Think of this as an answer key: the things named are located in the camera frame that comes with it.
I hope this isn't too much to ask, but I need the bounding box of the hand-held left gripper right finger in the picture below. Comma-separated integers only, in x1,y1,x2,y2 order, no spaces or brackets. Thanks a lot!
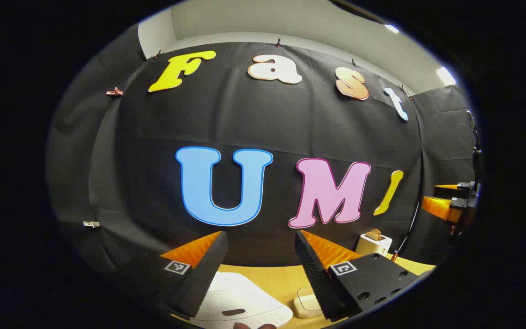
294,230,432,323

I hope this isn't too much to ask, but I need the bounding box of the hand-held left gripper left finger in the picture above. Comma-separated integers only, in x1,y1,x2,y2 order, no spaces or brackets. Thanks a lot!
121,231,229,319

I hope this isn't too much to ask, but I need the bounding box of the clear plastic rice box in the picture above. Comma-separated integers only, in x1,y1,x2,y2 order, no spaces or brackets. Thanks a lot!
292,287,333,319

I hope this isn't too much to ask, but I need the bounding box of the white rice cooker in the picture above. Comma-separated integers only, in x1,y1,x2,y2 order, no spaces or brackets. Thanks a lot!
189,272,293,329

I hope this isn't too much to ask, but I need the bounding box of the white toaster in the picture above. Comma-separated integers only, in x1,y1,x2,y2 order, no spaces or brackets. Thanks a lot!
355,228,393,257

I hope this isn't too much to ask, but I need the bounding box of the black backdrop cloth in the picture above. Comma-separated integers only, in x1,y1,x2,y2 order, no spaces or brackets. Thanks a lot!
46,25,480,275

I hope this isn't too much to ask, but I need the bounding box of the thin power cable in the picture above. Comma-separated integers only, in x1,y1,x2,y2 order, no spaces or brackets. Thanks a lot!
392,200,421,264

